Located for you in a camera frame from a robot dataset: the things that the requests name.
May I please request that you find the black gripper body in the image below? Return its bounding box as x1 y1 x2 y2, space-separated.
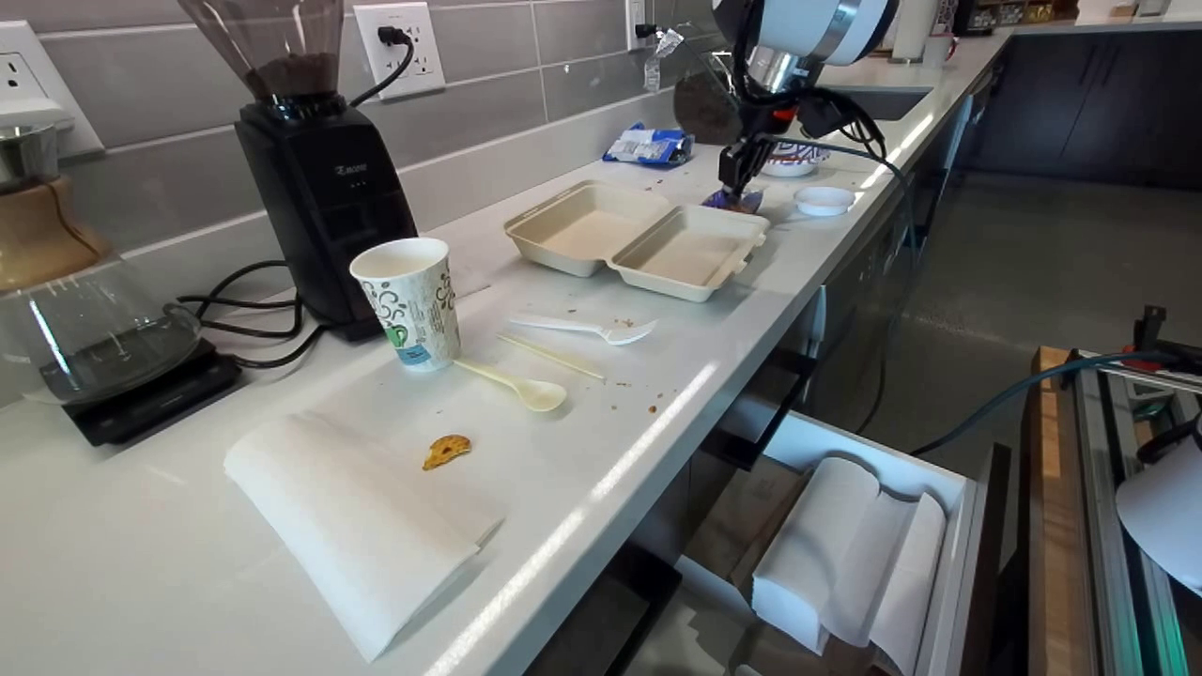
722 90 789 173

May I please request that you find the cream plastic spoon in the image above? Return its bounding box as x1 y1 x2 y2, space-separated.
450 355 571 419

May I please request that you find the dark round pot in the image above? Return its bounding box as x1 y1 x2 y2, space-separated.
673 65 753 146

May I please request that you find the clear plastic lid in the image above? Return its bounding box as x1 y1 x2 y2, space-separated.
789 182 864 220

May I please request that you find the blue snack package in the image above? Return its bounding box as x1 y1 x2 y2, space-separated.
596 121 694 173

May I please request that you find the beige clamshell takeout container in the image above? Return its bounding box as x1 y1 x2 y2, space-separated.
499 177 774 302

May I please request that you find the steel sink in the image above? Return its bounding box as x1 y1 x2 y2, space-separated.
818 81 936 125

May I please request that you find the white paper roll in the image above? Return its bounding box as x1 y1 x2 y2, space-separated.
888 0 943 68

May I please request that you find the white plastic fork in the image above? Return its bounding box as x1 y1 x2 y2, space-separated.
508 310 663 354

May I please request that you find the white open drawer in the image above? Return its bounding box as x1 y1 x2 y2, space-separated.
632 410 1021 676

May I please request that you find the dark cabinet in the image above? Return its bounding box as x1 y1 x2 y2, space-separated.
968 23 1202 193

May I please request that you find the patterned paper cup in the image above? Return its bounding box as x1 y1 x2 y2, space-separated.
346 234 466 376

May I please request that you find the white curved paper stack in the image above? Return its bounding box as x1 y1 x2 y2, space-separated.
747 451 953 676

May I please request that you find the orange chip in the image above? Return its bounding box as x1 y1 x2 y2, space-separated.
417 430 476 473

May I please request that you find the black coffee grinder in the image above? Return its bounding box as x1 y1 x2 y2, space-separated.
172 0 426 344

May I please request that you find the wooden top cart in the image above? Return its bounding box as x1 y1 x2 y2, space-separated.
1020 341 1202 676

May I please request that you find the white paper napkin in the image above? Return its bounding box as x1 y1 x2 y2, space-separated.
223 361 510 663

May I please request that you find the black kitchen scale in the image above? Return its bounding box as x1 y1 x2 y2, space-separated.
52 336 250 451

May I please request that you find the glass coffee carafe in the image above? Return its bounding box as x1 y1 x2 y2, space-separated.
0 173 202 405

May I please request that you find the white wall outlet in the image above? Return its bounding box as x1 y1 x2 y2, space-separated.
0 14 104 161
351 0 450 105

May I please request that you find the blue cable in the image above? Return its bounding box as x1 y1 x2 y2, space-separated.
907 354 1130 461

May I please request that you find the black power cable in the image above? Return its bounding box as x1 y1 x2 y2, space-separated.
172 254 331 371

